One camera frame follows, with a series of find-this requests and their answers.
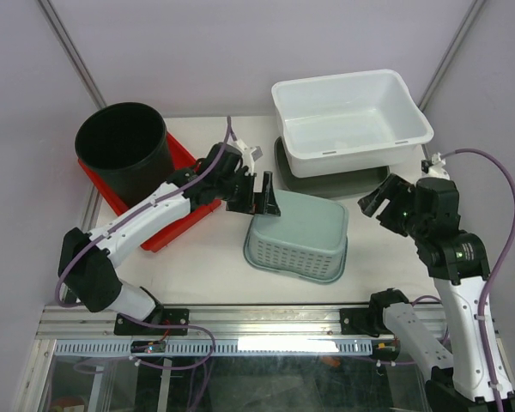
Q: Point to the dark green plastic tray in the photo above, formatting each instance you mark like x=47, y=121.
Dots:
x=330, y=186

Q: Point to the light teal perforated basket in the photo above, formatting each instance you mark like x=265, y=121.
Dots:
x=308, y=240

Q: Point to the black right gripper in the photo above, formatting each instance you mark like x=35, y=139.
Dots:
x=396, y=189

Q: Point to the aluminium mounting rail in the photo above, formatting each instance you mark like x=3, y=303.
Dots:
x=222, y=321

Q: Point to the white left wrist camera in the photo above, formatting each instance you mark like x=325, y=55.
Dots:
x=250, y=154

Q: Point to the white slotted cable duct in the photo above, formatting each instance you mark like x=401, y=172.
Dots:
x=244, y=346

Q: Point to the black round bucket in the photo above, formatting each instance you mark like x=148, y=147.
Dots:
x=125, y=144

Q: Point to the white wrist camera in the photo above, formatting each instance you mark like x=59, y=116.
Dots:
x=250, y=154
x=434, y=167

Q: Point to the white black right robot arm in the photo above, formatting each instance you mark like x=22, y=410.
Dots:
x=470, y=374

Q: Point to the red plastic tray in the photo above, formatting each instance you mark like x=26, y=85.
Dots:
x=181, y=158

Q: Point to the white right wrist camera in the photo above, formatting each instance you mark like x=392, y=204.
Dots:
x=434, y=167

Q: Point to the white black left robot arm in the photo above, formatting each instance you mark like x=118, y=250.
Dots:
x=88, y=261

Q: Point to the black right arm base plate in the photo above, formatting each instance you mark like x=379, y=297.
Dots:
x=361, y=321

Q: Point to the white plastic tub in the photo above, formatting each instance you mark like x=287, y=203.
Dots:
x=348, y=122

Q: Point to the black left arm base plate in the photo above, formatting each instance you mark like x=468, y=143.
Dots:
x=162, y=321

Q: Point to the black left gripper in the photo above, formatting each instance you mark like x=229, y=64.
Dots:
x=253, y=202

